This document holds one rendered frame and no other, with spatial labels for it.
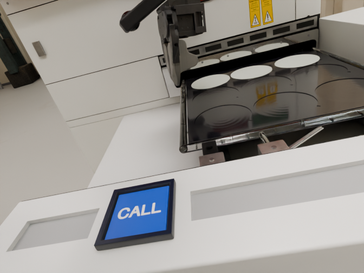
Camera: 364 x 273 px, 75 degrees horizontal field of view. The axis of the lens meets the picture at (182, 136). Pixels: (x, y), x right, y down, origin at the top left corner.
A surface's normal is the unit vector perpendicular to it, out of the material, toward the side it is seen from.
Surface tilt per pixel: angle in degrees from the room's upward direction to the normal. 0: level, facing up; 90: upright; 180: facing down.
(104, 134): 90
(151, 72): 90
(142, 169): 0
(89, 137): 90
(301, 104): 0
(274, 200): 0
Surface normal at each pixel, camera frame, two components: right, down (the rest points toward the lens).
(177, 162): -0.24, -0.84
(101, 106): 0.00, 0.50
